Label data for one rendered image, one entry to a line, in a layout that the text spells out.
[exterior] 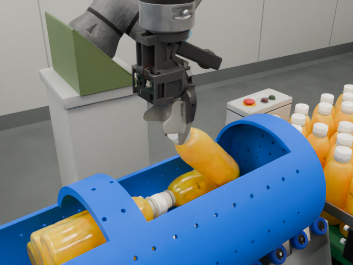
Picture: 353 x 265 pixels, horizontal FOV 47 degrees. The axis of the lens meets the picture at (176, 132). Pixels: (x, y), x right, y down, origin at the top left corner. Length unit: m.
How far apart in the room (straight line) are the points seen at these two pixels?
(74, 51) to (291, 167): 0.77
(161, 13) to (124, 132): 0.91
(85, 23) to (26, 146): 2.10
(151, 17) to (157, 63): 0.07
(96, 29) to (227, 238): 0.92
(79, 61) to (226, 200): 0.77
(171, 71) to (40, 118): 3.07
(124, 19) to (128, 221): 0.93
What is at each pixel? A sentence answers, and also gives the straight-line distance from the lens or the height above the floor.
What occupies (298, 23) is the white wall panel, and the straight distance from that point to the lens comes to 4.98.
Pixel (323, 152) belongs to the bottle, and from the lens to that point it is 1.17.
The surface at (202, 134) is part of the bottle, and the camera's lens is 0.79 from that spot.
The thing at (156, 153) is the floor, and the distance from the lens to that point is 3.10.
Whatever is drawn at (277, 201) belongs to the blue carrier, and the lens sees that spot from 0.78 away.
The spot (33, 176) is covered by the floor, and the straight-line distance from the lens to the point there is 3.01.
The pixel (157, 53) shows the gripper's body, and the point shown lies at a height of 1.43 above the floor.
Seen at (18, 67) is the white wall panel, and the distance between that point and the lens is 3.52.
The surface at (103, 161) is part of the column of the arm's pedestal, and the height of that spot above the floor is 0.82.
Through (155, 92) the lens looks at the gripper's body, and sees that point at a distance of 0.65.
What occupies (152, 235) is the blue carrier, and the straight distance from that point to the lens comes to 0.63.
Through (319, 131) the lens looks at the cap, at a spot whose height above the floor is 1.10.
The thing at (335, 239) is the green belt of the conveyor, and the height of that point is 0.90.
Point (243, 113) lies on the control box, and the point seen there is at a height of 1.09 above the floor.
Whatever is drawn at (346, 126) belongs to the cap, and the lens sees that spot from 1.19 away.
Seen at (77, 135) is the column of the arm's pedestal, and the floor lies 0.95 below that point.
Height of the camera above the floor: 1.62
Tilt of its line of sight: 29 degrees down
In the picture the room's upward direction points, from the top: straight up
